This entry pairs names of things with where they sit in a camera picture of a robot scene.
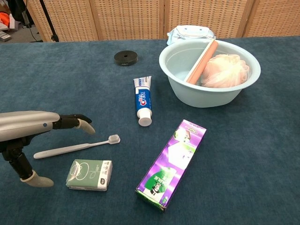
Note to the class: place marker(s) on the black tripod stand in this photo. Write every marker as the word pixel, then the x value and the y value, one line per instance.
pixel 48 18

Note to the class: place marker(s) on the pink bath loofah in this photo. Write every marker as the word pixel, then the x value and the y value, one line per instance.
pixel 225 71

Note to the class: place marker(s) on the blue table cloth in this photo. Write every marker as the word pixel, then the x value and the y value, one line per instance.
pixel 35 82

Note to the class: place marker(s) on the white toothbrush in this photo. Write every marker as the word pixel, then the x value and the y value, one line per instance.
pixel 70 148

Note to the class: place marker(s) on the purple toothpaste carton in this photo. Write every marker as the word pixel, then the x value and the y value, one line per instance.
pixel 168 168

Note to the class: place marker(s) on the beige plastic case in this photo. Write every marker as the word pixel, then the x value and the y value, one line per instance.
pixel 201 63

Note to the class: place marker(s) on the light blue plastic basin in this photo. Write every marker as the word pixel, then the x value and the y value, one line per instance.
pixel 201 98

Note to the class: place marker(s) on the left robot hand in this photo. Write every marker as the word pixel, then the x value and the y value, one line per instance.
pixel 23 124

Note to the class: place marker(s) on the black round disc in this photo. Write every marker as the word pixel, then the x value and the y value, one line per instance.
pixel 122 59

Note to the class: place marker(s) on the pale blue wet wipes pack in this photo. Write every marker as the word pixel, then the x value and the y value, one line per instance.
pixel 189 31

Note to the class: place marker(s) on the orange item on floor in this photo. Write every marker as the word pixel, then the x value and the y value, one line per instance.
pixel 4 20

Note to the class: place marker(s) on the woven folding screen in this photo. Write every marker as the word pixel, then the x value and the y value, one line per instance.
pixel 129 18

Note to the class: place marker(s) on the green tissue pack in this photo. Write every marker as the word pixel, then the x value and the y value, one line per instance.
pixel 86 175

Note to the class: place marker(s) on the blue white toothpaste tube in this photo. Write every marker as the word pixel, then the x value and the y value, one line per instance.
pixel 143 98

